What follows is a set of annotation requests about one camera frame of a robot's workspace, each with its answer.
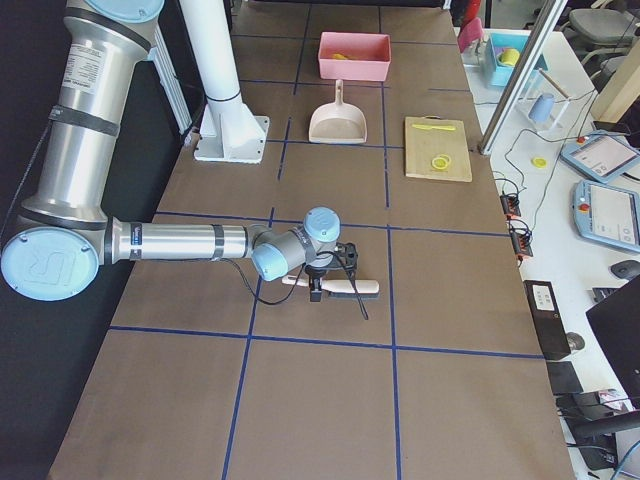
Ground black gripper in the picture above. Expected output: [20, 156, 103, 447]
[304, 242, 358, 302]

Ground white hand brush black bristles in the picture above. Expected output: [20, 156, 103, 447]
[281, 275, 380, 299]

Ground beige plastic dustpan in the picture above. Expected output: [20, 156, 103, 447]
[308, 79, 367, 144]

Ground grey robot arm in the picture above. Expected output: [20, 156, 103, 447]
[1, 1, 360, 301]

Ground pink plastic bin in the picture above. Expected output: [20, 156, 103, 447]
[317, 31, 391, 82]

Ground bamboo cutting board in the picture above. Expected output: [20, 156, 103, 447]
[404, 116, 472, 183]

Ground yellow-green plastic knife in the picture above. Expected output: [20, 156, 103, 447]
[411, 123, 456, 131]

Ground black power strip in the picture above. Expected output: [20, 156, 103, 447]
[500, 193, 533, 263]

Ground black box with label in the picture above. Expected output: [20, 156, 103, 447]
[523, 280, 571, 361]

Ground yellow round lid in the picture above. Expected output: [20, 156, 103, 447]
[531, 157, 547, 168]

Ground teal tray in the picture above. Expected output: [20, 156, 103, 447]
[480, 33, 528, 88]

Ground upper blue teach pendant tablet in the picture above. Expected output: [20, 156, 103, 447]
[572, 180, 639, 253]

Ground black laptop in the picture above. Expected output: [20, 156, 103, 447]
[586, 277, 640, 408]

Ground yellow-green plastic cup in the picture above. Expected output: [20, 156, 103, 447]
[497, 47, 520, 68]

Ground magenta cloth roll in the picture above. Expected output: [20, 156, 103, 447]
[457, 17, 484, 53]

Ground black computer mouse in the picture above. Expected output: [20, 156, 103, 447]
[609, 259, 640, 281]

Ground grey office chair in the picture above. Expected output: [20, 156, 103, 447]
[560, 9, 639, 67]

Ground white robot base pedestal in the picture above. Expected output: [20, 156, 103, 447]
[180, 0, 270, 164]

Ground aluminium frame post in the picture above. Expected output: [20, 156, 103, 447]
[478, 0, 567, 155]

